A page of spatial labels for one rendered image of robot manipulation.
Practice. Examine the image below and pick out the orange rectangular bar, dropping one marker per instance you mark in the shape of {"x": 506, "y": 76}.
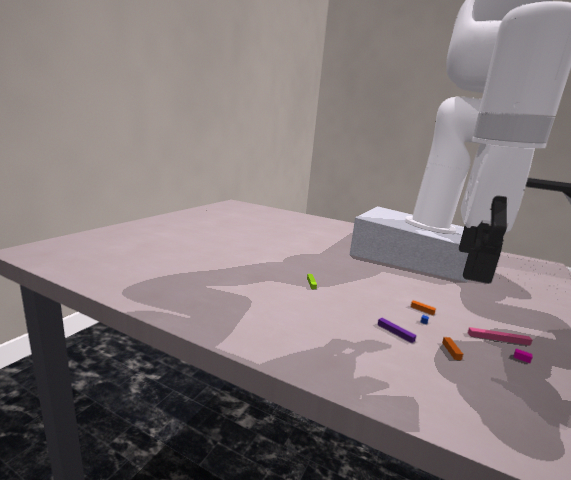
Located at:
{"x": 423, "y": 307}
{"x": 452, "y": 348}

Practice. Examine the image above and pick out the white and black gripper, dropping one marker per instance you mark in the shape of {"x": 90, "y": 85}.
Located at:
{"x": 493, "y": 195}

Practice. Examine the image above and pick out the lime green rod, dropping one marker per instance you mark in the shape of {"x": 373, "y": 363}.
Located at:
{"x": 311, "y": 281}

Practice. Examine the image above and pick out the small magenta block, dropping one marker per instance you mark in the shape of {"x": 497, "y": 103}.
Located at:
{"x": 522, "y": 355}

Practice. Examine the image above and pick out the purple rod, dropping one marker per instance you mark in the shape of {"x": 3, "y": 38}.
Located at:
{"x": 397, "y": 330}

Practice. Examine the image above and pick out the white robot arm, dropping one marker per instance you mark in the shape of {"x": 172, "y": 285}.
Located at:
{"x": 528, "y": 71}

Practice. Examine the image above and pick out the pink rod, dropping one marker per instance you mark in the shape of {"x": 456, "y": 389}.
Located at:
{"x": 500, "y": 336}

